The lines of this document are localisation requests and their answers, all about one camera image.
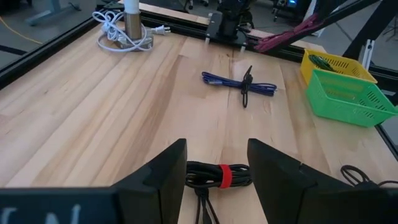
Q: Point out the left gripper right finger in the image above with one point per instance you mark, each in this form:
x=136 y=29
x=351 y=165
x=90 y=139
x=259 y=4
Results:
x=295 y=193

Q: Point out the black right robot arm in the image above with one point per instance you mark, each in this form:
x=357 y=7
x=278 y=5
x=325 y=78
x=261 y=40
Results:
x=230 y=18

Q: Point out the black aluminium rig frame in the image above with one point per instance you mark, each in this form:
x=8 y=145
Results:
x=40 y=56

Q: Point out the yellow plastic basket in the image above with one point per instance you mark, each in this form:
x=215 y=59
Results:
x=342 y=63

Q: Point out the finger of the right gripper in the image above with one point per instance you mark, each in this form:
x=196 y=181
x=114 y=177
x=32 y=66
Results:
x=322 y=7
x=348 y=12

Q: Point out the grey desk leg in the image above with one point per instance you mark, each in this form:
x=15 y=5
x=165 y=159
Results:
x=53 y=9

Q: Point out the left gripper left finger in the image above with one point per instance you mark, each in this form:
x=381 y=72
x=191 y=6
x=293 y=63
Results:
x=149 y=193

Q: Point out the green plastic basket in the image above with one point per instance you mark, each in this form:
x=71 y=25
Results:
x=342 y=102

